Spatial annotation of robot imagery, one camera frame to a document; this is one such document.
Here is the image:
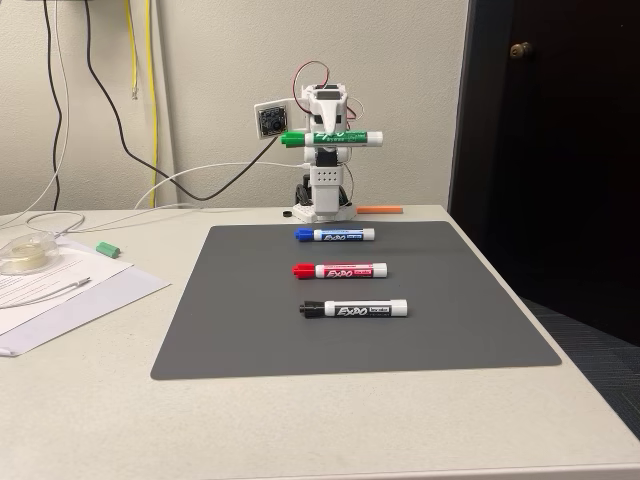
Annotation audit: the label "green Expo marker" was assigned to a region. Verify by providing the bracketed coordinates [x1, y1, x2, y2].
[279, 129, 385, 150]

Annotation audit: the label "blue Expo marker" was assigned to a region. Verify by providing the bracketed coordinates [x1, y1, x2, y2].
[293, 227, 376, 243]

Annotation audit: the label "red Expo marker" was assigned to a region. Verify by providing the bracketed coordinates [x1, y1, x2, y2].
[291, 261, 389, 280]

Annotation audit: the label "black Expo marker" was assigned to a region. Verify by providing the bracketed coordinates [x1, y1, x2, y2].
[299, 299, 409, 319]

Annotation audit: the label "grey mat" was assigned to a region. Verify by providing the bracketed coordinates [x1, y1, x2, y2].
[150, 220, 563, 381]

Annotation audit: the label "dark door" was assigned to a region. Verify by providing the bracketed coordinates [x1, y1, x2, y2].
[447, 0, 640, 347]

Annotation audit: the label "blank white paper sheet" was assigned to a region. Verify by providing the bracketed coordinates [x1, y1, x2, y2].
[0, 263, 172, 358]

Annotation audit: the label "printed paper sheet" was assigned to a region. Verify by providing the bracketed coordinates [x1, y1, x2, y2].
[0, 235, 135, 310]

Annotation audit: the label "clear tape dispenser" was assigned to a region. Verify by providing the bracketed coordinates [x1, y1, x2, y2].
[0, 230, 60, 276]

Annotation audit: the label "red gripper wires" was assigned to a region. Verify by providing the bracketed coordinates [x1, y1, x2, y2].
[291, 60, 367, 122]

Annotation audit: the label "white-framed gripper camera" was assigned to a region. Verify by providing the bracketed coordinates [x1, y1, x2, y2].
[253, 98, 292, 141]

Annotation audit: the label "thick white cable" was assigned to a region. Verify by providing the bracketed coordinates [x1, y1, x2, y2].
[0, 161, 312, 236]

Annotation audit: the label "thick black camera cable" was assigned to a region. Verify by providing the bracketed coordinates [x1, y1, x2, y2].
[83, 0, 279, 203]

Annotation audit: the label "short yellow cable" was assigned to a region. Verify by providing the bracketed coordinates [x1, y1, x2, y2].
[123, 0, 140, 102]

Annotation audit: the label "thin white cable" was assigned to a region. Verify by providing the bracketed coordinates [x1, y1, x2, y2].
[0, 0, 72, 217]

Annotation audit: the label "thin black cable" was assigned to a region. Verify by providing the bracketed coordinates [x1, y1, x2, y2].
[41, 0, 64, 211]

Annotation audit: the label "white cable with plug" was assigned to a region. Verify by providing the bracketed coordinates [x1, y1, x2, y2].
[0, 276, 93, 311]

